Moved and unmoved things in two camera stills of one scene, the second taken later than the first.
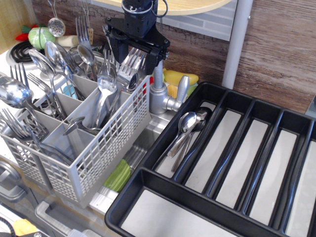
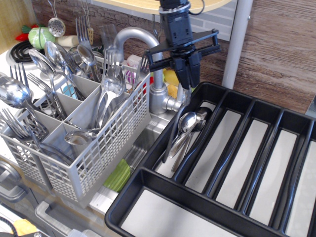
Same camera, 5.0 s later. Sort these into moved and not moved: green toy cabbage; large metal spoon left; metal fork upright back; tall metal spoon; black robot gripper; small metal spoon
Moved: small metal spoon; black robot gripper
Not moved: tall metal spoon; metal fork upright back; green toy cabbage; large metal spoon left
